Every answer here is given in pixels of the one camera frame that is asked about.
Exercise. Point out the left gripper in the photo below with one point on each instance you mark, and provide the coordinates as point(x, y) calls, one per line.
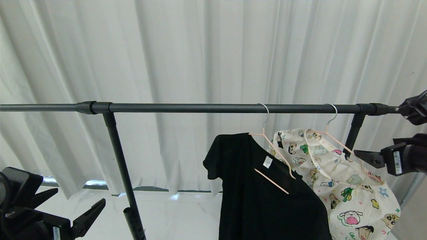
point(33, 228)

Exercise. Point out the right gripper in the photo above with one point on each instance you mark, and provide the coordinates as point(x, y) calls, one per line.
point(403, 158)

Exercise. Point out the pink clothes hanger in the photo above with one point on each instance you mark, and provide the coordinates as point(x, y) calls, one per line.
point(333, 138)
point(272, 146)

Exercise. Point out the cream printed garment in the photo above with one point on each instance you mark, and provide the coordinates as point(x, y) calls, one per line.
point(353, 200)

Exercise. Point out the black garment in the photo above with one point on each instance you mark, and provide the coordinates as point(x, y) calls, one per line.
point(253, 206)

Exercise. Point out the black clothes rack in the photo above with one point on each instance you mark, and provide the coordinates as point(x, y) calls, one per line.
point(200, 108)

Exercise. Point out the white curtain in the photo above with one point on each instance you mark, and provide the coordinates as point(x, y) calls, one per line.
point(200, 50)

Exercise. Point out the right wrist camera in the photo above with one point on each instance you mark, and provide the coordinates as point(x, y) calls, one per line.
point(415, 106)

